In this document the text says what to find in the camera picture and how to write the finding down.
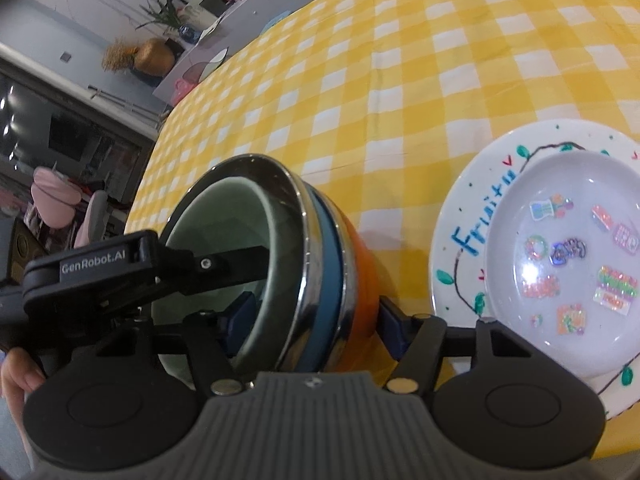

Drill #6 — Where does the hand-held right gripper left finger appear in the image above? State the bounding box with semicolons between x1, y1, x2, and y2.
75;292;259;397

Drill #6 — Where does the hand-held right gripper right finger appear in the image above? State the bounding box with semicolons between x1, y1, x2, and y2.
378;296;541;397

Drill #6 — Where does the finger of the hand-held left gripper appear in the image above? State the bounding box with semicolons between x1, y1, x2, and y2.
160;245;274;297

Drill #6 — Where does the green ceramic bowl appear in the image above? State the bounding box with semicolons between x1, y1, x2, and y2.
150;175;282;374

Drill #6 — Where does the orange steel bowl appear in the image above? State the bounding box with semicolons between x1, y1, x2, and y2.
320;194;375;374

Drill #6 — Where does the blue steel bowl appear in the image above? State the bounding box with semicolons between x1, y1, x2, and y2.
171;154;349;374

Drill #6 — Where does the white vine-painted plate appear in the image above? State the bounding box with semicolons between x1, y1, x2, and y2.
428;118;640;421

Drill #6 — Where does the small white sticker plate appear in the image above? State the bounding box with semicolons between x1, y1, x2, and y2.
483;148;640;381

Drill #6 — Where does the person's left hand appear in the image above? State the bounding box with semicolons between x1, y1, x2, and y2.
0;348;47;403

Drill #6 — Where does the white chair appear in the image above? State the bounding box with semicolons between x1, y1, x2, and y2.
74;189;109;249

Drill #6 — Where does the pink rounded object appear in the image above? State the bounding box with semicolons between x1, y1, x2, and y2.
30;164;84;229

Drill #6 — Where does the gold vase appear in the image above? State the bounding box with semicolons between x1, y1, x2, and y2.
133;38;176;76

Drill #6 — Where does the dried flower bunch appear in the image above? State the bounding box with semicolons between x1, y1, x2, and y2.
101;37;139;74

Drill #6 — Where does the plant in blue vase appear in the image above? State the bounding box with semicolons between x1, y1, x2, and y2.
134;0;201;44

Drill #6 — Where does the light blue stool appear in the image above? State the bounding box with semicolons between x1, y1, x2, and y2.
262;9;296;31

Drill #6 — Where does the yellow checked tablecloth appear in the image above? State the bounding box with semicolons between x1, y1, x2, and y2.
124;0;640;463

